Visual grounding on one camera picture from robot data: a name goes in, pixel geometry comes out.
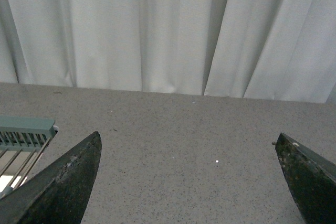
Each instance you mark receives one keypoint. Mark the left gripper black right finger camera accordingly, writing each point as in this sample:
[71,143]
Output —
[310,179]

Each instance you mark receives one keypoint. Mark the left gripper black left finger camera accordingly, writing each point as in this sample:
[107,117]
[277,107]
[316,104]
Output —
[60,192]

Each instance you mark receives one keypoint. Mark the green dish drying rack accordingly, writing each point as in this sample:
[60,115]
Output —
[23,141]

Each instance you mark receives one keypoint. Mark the white pleated curtain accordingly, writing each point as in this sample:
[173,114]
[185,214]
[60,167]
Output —
[261,49]

